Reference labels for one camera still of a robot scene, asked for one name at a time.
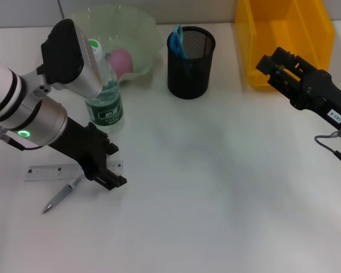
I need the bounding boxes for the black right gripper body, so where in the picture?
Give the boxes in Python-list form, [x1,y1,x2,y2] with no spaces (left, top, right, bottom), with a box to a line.
[292,70,341,142]

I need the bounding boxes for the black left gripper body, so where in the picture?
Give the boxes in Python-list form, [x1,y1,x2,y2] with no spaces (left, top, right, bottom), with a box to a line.
[48,116,109,180]

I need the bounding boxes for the clear green-label water bottle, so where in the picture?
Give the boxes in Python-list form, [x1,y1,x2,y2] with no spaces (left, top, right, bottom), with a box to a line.
[84,39,125,134]

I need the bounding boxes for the clear plastic ruler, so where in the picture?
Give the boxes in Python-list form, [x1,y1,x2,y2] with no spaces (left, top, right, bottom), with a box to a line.
[24,160,124,182]

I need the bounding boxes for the grey ballpoint pen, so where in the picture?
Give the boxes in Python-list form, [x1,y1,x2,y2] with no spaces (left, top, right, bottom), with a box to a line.
[42,173,85,214]

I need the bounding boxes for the pink peach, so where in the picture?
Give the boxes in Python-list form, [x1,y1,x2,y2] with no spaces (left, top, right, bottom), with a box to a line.
[107,48,134,80]

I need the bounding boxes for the blue scissors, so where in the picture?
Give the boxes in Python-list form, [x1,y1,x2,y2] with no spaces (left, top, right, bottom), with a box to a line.
[169,24,189,60]

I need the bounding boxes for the black mesh pen holder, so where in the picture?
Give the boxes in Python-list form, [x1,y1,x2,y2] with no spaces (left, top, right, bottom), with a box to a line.
[167,26,217,100]

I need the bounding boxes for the translucent green fruit plate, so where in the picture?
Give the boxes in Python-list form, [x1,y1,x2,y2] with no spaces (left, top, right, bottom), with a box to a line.
[70,6,164,83]

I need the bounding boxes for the yellow plastic bin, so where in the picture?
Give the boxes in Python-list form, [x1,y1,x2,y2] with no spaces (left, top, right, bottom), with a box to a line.
[234,0,336,91]

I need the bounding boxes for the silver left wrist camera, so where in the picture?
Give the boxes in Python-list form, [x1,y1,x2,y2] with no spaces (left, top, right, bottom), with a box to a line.
[31,18,104,99]

